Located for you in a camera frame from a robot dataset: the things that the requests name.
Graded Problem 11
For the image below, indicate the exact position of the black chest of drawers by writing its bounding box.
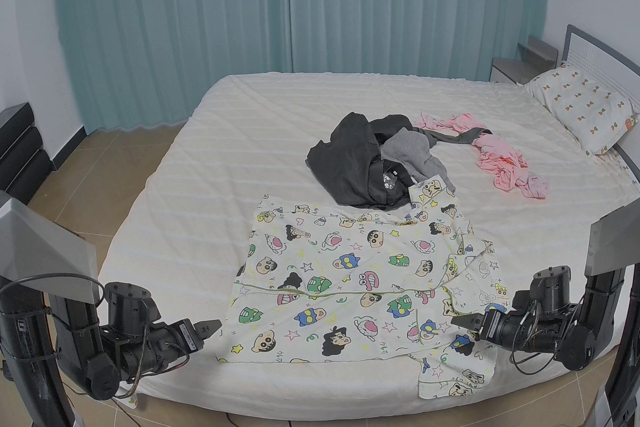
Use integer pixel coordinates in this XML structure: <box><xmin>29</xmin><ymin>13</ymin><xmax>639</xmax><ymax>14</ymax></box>
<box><xmin>0</xmin><ymin>102</ymin><xmax>53</xmax><ymax>205</ymax></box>

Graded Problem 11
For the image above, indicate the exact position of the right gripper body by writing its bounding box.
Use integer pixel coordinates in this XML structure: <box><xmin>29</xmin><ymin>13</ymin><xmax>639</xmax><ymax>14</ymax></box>
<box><xmin>479</xmin><ymin>309</ymin><xmax>527</xmax><ymax>352</ymax></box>

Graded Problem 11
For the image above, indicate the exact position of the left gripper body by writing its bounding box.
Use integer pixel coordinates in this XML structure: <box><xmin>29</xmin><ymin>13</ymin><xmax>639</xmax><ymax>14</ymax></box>
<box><xmin>160</xmin><ymin>318</ymin><xmax>202</xmax><ymax>357</ymax></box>

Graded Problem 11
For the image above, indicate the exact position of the bed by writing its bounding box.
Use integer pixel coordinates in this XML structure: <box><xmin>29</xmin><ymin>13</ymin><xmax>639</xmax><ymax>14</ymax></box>
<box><xmin>97</xmin><ymin>25</ymin><xmax>640</xmax><ymax>416</ymax></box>

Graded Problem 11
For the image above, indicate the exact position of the black garment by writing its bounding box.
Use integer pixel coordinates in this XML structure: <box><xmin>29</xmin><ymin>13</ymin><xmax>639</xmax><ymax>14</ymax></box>
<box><xmin>306</xmin><ymin>112</ymin><xmax>493</xmax><ymax>210</ymax></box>

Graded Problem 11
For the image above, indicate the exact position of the black cable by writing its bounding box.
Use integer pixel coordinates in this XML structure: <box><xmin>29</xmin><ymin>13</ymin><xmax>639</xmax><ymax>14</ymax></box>
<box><xmin>510</xmin><ymin>347</ymin><xmax>562</xmax><ymax>377</ymax></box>
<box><xmin>0</xmin><ymin>271</ymin><xmax>107</xmax><ymax>312</ymax></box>

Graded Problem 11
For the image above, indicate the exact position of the grey bedside table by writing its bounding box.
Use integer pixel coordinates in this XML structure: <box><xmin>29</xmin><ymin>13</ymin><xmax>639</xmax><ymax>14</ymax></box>
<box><xmin>491</xmin><ymin>35</ymin><xmax>558</xmax><ymax>85</ymax></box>

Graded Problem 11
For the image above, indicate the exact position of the pink garment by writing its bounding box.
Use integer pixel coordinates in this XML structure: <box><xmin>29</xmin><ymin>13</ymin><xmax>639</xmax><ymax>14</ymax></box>
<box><xmin>412</xmin><ymin>111</ymin><xmax>551</xmax><ymax>200</ymax></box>

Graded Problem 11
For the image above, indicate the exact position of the white printed pillow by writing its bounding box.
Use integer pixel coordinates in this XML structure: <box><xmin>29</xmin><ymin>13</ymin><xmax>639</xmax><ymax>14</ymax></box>
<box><xmin>524</xmin><ymin>62</ymin><xmax>640</xmax><ymax>155</ymax></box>

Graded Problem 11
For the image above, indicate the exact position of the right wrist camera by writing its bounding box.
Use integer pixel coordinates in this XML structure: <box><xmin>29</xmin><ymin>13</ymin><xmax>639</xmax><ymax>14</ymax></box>
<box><xmin>511</xmin><ymin>290</ymin><xmax>538</xmax><ymax>315</ymax></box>

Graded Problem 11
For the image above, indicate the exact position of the white printed pyjama top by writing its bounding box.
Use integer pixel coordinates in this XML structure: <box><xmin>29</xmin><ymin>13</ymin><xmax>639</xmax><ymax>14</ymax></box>
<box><xmin>216</xmin><ymin>180</ymin><xmax>511</xmax><ymax>400</ymax></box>

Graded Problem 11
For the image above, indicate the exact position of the grey garment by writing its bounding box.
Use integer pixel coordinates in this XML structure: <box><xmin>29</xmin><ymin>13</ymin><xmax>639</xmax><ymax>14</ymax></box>
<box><xmin>380</xmin><ymin>127</ymin><xmax>456</xmax><ymax>190</ymax></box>

